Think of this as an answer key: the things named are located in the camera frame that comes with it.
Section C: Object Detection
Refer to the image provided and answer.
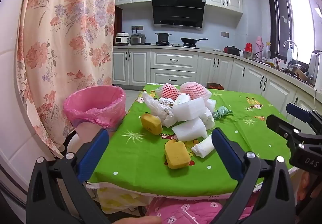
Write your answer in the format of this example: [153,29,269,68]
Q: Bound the white paper cup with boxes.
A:
[173,94,192,107]

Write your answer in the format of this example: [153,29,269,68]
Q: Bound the black range hood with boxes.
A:
[151,0,206,30]

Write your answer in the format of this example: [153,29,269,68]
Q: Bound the pink foam fruit net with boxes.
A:
[155,83,180,101]
[180,82,212,101]

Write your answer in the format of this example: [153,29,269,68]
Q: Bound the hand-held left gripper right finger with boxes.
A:
[211,128,296,224]

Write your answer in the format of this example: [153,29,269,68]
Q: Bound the white stool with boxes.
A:
[66,135,84,159]

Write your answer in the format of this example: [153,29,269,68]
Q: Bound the white multi cooker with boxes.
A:
[115,32,130,46]

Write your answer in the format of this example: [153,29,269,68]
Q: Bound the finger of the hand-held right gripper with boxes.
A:
[266,114,302,147]
[286,103,322,135]

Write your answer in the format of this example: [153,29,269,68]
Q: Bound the floral curtain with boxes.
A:
[15,0,120,159]

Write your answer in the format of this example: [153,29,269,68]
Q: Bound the white foam block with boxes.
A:
[171,117,208,142]
[172,97,217,122]

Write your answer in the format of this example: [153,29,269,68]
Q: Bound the pink thermos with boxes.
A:
[255,36,263,58]

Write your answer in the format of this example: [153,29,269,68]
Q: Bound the black gas stove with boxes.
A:
[151,42,202,49]

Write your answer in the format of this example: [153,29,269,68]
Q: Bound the white plastic bag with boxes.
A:
[142,92,166,120]

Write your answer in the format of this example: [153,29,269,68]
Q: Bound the person's left hand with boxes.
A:
[118,216,162,224]

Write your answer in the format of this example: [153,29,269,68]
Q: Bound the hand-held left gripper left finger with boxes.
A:
[26,128,111,224]

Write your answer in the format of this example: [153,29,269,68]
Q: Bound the dark framed window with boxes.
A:
[267,0,322,66]

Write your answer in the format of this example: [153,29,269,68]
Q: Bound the black frying pan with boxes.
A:
[180,38,208,46]

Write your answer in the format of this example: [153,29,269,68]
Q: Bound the white foam sheet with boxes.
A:
[201,108,215,130]
[191,135,215,158]

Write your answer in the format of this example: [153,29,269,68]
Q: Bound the white lower kitchen cabinets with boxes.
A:
[112,46,322,124]

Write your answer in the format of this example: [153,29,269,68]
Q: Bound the steel bowl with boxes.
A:
[243,50,259,60]

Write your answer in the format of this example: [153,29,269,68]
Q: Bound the green cartoon tablecloth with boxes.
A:
[86,83,306,197]

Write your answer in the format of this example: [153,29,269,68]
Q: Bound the red and black casserole pot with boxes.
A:
[224,46,240,56]

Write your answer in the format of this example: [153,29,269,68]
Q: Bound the pink quilted pants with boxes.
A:
[146,197,254,224]

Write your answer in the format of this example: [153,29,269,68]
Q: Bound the pink-lined trash bin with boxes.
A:
[63,85,127,145]

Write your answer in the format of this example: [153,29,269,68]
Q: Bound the chrome faucet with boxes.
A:
[283,40,299,63]

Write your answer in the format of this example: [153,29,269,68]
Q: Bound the printed paper cup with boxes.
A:
[158,97,176,109]

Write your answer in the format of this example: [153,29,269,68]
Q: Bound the yellow sponge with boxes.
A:
[165,140,191,169]
[140,112,163,135]

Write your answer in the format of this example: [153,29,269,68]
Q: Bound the silver rice cooker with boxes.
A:
[129,34,147,45]

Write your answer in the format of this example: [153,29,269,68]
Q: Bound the black stock pot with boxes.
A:
[155,33,172,44]

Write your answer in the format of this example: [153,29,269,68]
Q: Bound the teal knitted cloth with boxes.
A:
[212,106,233,120]

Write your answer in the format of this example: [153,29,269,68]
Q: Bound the yellow and white under cloth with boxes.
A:
[97,186,151,214]

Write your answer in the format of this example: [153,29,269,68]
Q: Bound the white countertop appliance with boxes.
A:
[308,50,322,83]

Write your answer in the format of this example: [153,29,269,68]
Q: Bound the person's right hand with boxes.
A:
[296,172,316,202]

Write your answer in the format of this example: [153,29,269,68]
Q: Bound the white soap bottle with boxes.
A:
[287,43,295,63]

